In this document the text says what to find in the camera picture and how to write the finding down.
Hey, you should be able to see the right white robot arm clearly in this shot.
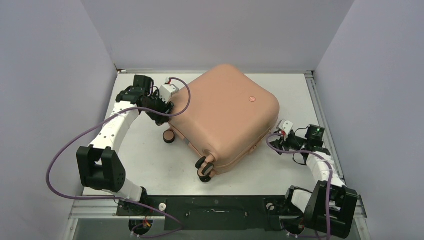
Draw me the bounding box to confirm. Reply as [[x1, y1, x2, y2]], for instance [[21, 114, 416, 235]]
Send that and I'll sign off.
[[266, 120, 359, 239]]

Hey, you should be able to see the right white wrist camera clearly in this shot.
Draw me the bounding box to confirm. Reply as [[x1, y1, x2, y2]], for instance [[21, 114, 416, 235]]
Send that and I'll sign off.
[[277, 119, 294, 135]]

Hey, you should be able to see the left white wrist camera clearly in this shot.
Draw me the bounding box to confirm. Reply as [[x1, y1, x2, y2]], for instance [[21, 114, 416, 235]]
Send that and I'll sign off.
[[159, 83, 179, 104]]

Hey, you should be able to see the pink hard-shell suitcase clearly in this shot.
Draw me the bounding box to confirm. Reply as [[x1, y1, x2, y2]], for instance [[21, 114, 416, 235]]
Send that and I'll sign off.
[[162, 64, 280, 183]]

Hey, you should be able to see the aluminium frame rail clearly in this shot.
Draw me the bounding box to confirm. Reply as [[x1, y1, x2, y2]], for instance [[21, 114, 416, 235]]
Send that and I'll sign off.
[[62, 194, 372, 240]]

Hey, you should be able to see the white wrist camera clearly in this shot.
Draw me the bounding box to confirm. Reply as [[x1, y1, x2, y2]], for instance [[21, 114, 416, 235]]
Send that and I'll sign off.
[[159, 83, 179, 104], [277, 119, 294, 135]]

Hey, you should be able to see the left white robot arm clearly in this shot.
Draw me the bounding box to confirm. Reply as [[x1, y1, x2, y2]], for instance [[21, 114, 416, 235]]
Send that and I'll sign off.
[[76, 75, 179, 215]]

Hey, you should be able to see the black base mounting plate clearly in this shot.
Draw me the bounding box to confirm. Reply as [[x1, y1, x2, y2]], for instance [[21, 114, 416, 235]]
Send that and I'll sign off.
[[116, 195, 305, 231]]

